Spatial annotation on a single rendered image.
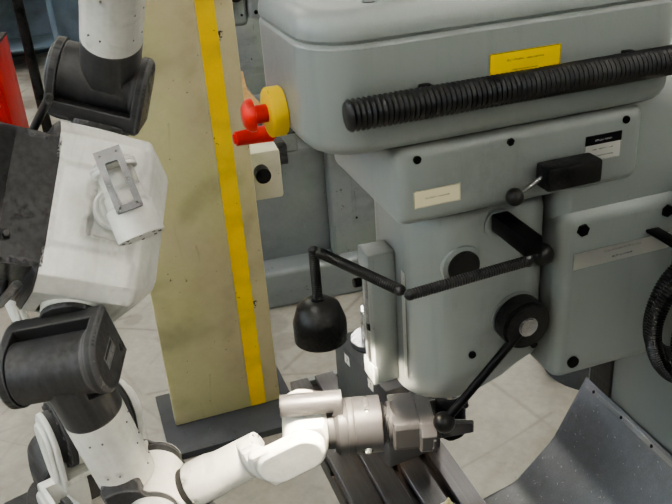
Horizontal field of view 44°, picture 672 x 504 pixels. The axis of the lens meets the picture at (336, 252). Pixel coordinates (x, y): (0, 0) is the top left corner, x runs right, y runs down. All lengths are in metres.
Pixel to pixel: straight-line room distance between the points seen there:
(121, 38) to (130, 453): 0.60
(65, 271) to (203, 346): 1.99
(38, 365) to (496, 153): 0.67
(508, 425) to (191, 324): 1.25
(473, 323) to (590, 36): 0.39
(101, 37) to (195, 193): 1.70
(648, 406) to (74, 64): 1.09
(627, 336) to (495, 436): 2.00
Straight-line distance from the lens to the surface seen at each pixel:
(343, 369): 1.74
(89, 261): 1.22
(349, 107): 0.86
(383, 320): 1.15
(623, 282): 1.20
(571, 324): 1.18
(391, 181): 0.97
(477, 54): 0.94
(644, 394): 1.55
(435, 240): 1.04
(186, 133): 2.81
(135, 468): 1.32
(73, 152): 1.25
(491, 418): 3.30
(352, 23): 0.88
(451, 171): 0.98
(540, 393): 3.44
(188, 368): 3.20
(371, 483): 1.70
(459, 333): 1.12
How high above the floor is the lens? 2.06
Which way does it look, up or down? 27 degrees down
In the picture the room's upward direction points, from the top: 4 degrees counter-clockwise
